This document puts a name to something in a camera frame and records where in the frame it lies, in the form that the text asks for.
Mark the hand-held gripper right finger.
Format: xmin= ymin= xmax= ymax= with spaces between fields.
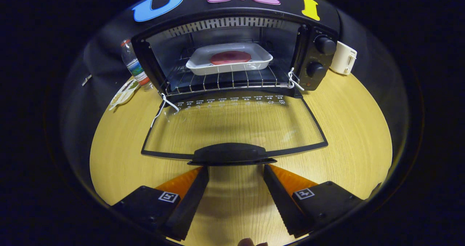
xmin=263 ymin=164 xmax=364 ymax=239

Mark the black toaster oven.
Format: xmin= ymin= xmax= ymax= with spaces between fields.
xmin=131 ymin=6 xmax=340 ymax=166

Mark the white square dish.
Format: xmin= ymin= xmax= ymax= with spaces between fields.
xmin=185 ymin=42 xmax=274 ymax=76

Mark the clear plastic water bottle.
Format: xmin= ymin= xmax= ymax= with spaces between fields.
xmin=121 ymin=39 xmax=155 ymax=92

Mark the green snack packet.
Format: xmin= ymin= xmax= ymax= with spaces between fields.
xmin=109 ymin=78 xmax=141 ymax=112

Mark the white pop-up toaster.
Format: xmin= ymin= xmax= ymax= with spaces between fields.
xmin=329 ymin=40 xmax=358 ymax=76

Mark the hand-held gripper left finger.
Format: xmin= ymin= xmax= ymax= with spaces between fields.
xmin=110 ymin=165 xmax=210 ymax=242

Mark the pink round meat slice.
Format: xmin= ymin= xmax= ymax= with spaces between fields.
xmin=209 ymin=50 xmax=252 ymax=66

